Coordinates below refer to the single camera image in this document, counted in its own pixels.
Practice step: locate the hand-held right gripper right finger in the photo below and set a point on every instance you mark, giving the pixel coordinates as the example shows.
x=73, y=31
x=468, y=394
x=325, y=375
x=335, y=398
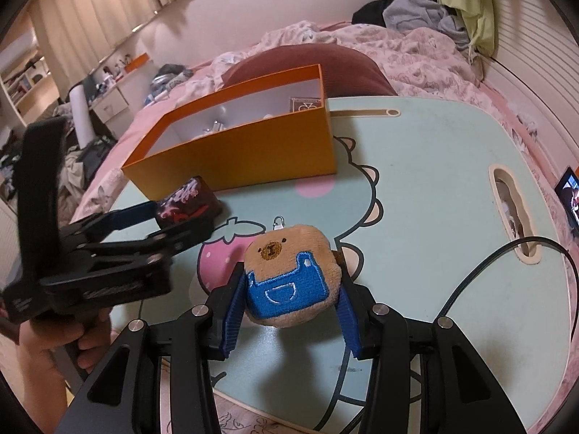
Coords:
x=350, y=325

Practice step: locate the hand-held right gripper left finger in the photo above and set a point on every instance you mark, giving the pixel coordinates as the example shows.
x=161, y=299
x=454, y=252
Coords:
x=233, y=321

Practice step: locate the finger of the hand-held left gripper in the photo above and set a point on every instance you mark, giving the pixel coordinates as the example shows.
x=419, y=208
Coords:
x=135, y=214
x=181, y=235

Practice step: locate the black pouch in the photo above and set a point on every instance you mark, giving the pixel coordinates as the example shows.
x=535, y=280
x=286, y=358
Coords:
x=190, y=199

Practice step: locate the brown bear plush blue overalls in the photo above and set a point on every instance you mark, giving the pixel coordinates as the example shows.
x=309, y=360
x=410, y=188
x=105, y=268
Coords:
x=289, y=280

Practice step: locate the orange cardboard box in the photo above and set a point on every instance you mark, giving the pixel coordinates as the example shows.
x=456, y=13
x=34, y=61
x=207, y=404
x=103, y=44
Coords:
x=253, y=153

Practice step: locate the person's left forearm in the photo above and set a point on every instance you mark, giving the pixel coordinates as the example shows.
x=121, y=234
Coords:
x=31, y=389

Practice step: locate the person's left hand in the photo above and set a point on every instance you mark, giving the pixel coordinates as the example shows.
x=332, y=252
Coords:
x=45, y=339

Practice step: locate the clothes pile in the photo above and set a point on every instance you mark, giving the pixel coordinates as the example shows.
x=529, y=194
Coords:
x=86, y=162

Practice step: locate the white paper roll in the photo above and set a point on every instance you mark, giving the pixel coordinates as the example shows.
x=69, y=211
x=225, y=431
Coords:
x=81, y=117

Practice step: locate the plain pink bedsheet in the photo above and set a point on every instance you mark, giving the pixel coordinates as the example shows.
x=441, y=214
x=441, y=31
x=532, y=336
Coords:
x=135, y=122

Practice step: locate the white drawer cabinet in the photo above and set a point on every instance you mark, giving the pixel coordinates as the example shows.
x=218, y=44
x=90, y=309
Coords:
x=111, y=106

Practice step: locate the white bookshelf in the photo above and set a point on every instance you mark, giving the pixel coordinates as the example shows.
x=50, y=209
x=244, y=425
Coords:
x=22, y=77

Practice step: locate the grey clothes heap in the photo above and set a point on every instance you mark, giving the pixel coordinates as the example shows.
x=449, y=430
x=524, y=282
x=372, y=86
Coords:
x=167, y=74

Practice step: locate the orange storage box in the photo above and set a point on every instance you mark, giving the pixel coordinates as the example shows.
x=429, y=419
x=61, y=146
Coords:
x=138, y=62

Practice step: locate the mint green lap desk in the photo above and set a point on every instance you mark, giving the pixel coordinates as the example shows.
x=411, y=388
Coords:
x=429, y=167

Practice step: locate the beige curtain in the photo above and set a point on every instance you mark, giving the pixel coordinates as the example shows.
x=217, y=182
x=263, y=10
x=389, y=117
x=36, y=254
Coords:
x=90, y=18

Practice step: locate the phone with lit screen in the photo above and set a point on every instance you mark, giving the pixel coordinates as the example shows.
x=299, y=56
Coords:
x=570, y=199

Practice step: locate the pink floral blanket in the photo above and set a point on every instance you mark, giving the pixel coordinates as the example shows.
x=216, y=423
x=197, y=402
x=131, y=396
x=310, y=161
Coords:
x=429, y=58

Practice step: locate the black clothing bundle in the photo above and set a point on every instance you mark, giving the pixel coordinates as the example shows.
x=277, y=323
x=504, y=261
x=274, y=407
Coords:
x=368, y=9

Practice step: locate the grey-blue hoodie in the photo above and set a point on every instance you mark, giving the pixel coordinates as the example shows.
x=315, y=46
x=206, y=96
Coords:
x=416, y=11

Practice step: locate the yellow-green cloth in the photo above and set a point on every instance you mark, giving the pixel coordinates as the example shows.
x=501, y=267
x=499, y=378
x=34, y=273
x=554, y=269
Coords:
x=466, y=0

